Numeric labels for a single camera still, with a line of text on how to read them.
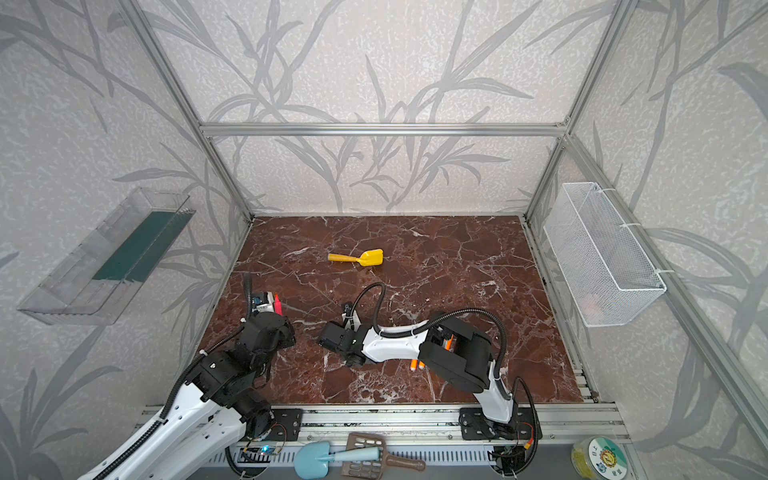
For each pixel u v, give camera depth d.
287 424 0.73
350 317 0.78
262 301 0.66
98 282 0.64
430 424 0.75
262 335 0.56
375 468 0.68
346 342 0.67
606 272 0.61
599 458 0.63
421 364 0.83
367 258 1.08
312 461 0.69
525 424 0.73
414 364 0.83
